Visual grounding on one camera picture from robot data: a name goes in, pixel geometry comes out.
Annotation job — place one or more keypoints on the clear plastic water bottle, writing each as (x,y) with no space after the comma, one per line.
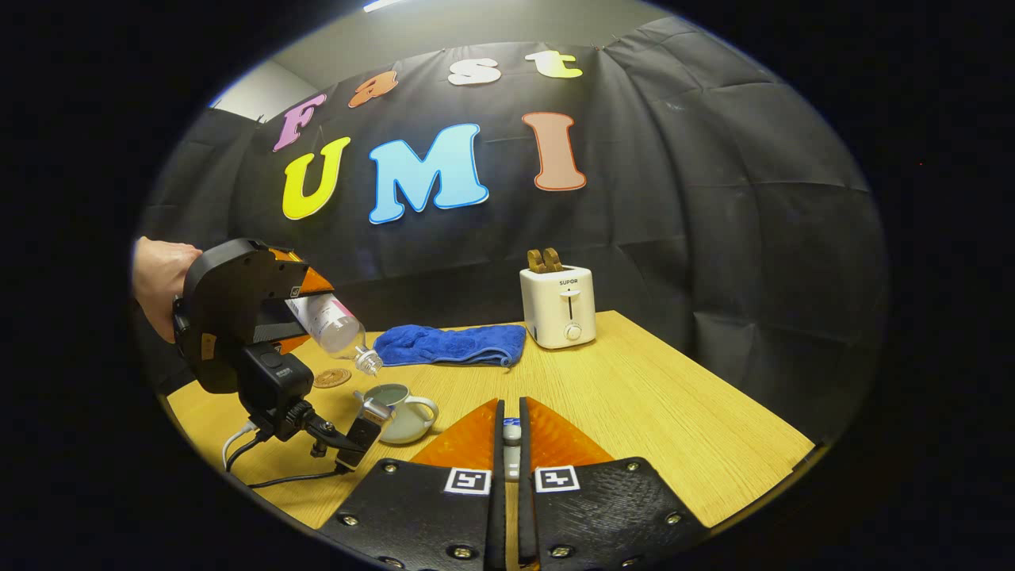
(333,327)

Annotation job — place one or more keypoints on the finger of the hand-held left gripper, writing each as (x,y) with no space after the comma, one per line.
(313,283)
(289,343)

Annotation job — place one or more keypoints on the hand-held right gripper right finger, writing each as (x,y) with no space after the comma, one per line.
(526,507)

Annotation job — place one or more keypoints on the black backdrop cloth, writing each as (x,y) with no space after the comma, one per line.
(674,222)

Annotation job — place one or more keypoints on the blue towel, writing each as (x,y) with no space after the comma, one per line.
(444,345)

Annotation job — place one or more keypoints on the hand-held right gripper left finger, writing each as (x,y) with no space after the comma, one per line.
(498,507)

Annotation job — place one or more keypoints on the white teacup lid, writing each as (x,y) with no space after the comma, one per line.
(512,433)

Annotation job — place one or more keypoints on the white blue-patterned teacup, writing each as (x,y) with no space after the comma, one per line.
(408,424)

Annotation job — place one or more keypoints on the round brown coaster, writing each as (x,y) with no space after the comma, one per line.
(331,378)

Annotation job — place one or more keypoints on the white toaster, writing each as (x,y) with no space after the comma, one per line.
(557,313)

